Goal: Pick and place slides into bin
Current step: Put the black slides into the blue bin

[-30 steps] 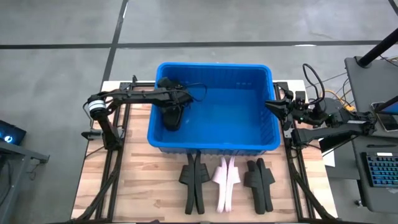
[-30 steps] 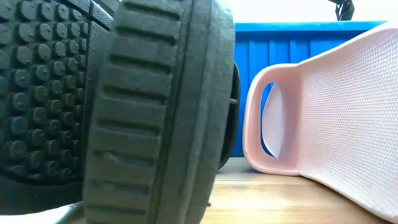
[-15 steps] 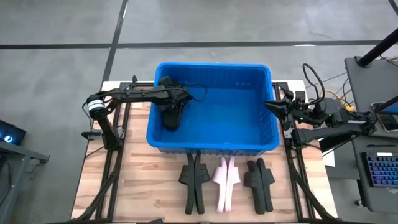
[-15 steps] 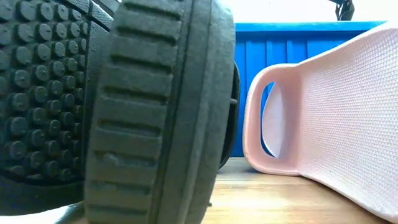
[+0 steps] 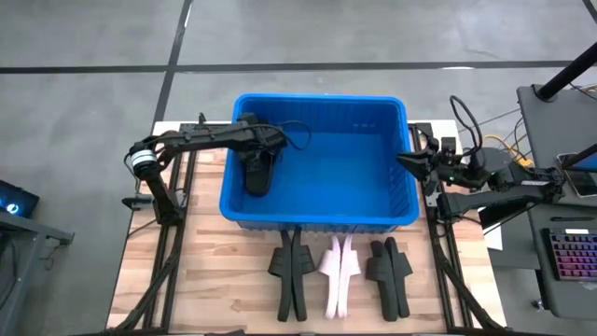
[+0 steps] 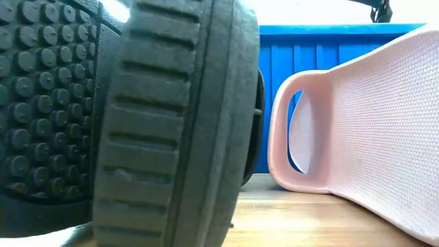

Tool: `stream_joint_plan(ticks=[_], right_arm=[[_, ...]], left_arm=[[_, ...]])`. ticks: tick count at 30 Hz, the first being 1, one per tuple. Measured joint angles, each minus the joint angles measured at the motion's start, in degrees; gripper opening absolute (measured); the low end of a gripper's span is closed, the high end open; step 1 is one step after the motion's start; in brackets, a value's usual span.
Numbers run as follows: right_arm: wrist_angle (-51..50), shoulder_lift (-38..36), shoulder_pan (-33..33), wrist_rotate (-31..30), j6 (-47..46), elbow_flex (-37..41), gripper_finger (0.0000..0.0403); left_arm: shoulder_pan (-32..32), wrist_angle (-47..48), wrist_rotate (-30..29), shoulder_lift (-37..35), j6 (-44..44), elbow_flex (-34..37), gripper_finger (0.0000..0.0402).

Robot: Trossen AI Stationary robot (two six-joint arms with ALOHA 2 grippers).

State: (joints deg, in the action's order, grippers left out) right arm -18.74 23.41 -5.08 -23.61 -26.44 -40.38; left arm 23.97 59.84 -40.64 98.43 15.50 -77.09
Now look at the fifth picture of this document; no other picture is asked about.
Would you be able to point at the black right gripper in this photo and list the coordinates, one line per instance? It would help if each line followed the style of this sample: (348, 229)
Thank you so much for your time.
(450, 168)

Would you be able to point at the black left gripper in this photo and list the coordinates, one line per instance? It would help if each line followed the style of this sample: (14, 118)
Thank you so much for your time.
(261, 137)

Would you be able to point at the large black slide sandal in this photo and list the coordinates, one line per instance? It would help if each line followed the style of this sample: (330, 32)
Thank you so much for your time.
(259, 182)

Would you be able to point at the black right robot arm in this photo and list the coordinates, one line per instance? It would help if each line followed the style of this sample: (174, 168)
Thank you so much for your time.
(490, 200)

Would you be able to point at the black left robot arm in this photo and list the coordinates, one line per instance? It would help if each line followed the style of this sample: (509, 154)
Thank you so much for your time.
(200, 137)

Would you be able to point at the blue plastic bin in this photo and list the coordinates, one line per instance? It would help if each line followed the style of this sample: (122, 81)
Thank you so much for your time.
(345, 186)

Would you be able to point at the white paper sheet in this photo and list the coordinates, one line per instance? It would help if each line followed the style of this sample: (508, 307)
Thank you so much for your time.
(495, 238)

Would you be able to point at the grey desk top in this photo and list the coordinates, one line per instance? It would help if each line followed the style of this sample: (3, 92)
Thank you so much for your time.
(550, 135)

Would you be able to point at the tablet with dark screen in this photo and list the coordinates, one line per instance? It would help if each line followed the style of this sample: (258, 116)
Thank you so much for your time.
(583, 184)

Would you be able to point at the black round pole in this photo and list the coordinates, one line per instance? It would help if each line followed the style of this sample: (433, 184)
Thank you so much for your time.
(566, 74)

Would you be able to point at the grey keyboard tray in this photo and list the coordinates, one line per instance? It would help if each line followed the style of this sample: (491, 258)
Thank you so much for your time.
(545, 289)

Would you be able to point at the backlit black keyboard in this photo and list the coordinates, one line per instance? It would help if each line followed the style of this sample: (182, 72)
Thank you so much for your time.
(576, 256)

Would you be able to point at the black device with blue light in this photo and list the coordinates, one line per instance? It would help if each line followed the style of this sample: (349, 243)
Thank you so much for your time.
(23, 198)

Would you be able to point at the grey metal stand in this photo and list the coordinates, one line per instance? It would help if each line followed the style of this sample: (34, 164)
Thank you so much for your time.
(28, 224)

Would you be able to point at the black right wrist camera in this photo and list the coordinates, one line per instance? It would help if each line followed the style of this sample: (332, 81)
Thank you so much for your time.
(448, 145)

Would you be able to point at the black aluminium frame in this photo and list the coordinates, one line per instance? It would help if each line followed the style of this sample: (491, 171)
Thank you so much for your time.
(161, 280)
(438, 252)

